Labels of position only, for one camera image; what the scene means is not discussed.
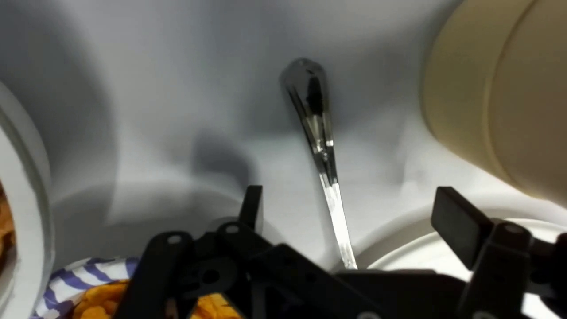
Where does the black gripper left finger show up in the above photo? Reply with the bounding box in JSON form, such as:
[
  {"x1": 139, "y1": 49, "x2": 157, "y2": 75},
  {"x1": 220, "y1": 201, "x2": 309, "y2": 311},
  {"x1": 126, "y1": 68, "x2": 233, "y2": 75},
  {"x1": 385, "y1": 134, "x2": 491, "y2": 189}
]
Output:
[{"x1": 112, "y1": 183, "x2": 265, "y2": 319}]

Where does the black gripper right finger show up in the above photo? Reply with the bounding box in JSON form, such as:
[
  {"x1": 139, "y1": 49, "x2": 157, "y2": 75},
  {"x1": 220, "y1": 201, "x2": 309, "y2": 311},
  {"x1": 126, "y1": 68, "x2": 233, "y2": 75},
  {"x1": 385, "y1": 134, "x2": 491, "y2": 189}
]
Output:
[{"x1": 431, "y1": 183, "x2": 567, "y2": 319}]

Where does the silver metal spoon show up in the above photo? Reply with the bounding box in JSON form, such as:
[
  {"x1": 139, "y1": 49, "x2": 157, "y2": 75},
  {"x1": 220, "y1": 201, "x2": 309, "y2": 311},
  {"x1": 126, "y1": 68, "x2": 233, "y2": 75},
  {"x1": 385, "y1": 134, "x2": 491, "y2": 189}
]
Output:
[{"x1": 279, "y1": 56, "x2": 360, "y2": 272}]

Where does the patterned paper bowl with chips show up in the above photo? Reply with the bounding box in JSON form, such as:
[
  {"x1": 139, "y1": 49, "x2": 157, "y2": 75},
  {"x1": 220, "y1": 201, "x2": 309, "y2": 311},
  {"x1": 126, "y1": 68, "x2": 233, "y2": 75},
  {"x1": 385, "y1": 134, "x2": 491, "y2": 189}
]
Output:
[{"x1": 33, "y1": 254, "x2": 245, "y2": 319}]

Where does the white bowl of pretzels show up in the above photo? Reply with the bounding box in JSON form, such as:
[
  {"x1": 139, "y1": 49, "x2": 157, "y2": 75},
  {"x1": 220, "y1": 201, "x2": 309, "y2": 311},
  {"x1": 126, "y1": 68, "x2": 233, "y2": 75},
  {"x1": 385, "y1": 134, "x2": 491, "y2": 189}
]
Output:
[{"x1": 0, "y1": 81, "x2": 57, "y2": 319}]

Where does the white cup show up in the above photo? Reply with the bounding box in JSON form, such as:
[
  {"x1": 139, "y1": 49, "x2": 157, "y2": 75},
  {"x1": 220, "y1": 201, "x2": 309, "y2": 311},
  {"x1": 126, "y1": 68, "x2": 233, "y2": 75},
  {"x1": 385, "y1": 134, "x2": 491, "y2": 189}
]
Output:
[{"x1": 353, "y1": 201, "x2": 567, "y2": 319}]

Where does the beige water bottle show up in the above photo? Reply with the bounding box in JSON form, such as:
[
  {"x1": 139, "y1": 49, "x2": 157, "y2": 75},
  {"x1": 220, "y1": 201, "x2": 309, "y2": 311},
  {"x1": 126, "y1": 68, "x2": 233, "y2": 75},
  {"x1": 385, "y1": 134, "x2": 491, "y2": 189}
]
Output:
[{"x1": 421, "y1": 0, "x2": 567, "y2": 205}]

